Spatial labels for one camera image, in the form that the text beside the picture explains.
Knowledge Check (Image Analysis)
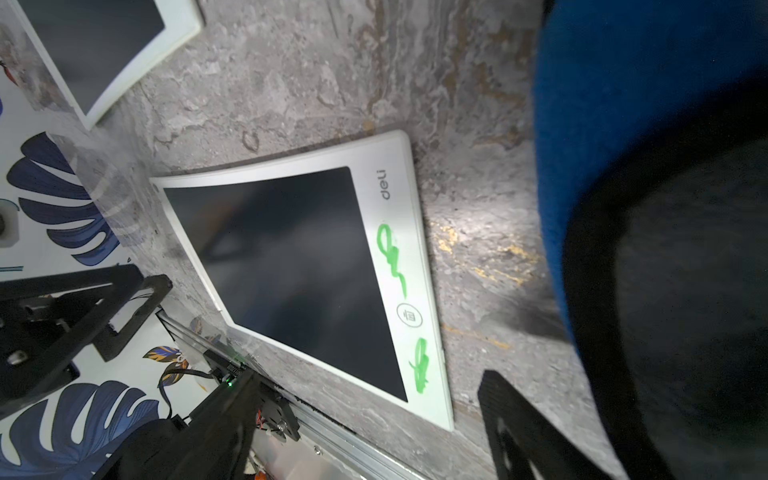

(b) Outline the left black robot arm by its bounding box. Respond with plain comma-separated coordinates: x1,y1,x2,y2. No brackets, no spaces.
94,350,301,479

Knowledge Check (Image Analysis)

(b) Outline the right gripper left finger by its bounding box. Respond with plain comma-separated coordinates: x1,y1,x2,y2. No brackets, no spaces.
1,265,173,419

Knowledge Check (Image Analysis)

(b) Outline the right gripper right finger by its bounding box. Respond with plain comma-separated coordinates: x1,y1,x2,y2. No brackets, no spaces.
477,370,609,479

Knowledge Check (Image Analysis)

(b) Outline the blue grey microfibre cloth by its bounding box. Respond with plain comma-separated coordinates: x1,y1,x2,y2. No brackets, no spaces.
533,1,767,479

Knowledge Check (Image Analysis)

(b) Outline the white drawing tablet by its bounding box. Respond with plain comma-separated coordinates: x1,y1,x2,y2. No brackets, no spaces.
10,0,204,130
152,130,454,431

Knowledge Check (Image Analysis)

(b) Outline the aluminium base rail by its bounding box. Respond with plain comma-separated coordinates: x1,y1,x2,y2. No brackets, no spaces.
156,309,427,480

